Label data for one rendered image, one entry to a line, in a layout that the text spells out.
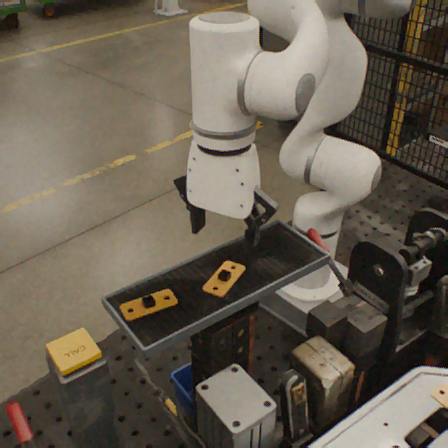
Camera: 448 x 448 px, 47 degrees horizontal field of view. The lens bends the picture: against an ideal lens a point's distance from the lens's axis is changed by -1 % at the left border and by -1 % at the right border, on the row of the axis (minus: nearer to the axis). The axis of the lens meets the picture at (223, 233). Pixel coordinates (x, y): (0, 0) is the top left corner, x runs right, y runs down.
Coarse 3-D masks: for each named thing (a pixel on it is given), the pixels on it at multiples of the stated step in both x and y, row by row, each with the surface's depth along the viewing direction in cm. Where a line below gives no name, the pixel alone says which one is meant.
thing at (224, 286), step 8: (224, 264) 88; (232, 264) 88; (216, 272) 87; (224, 272) 86; (232, 272) 87; (240, 272) 87; (216, 280) 85; (224, 280) 85; (232, 280) 85; (208, 288) 83; (224, 288) 83
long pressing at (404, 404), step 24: (408, 384) 88; (432, 384) 88; (360, 408) 84; (384, 408) 84; (408, 408) 84; (432, 408) 84; (336, 432) 80; (360, 432) 81; (384, 432) 81; (408, 432) 81
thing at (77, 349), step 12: (72, 336) 75; (84, 336) 75; (48, 348) 74; (60, 348) 73; (72, 348) 73; (84, 348) 73; (96, 348) 74; (60, 360) 72; (72, 360) 72; (84, 360) 72; (60, 372) 71
